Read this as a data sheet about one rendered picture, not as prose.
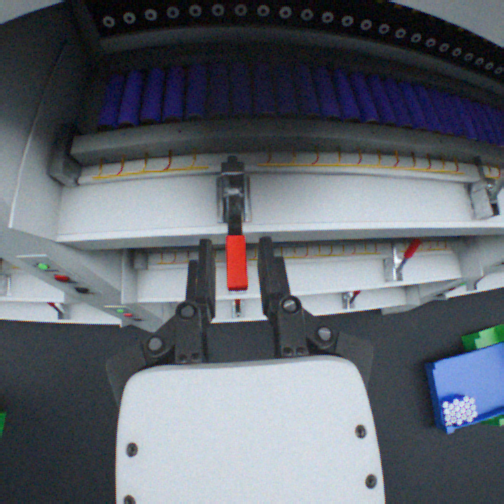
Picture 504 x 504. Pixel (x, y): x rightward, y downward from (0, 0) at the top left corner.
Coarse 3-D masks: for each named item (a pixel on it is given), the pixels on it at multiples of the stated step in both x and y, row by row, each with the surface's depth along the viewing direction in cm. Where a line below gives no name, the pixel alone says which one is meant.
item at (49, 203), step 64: (64, 64) 16; (448, 64) 20; (64, 128) 16; (64, 192) 18; (128, 192) 19; (192, 192) 19; (256, 192) 19; (320, 192) 20; (384, 192) 20; (448, 192) 21
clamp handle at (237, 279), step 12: (228, 192) 16; (228, 204) 16; (240, 204) 17; (228, 216) 16; (240, 216) 16; (228, 228) 15; (240, 228) 16; (228, 240) 15; (240, 240) 15; (228, 252) 14; (240, 252) 14; (228, 264) 14; (240, 264) 14; (228, 276) 14; (240, 276) 14; (228, 288) 13; (240, 288) 14
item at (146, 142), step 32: (128, 128) 17; (160, 128) 17; (192, 128) 17; (224, 128) 17; (256, 128) 18; (288, 128) 18; (320, 128) 18; (352, 128) 18; (384, 128) 19; (96, 160) 18; (448, 160) 21
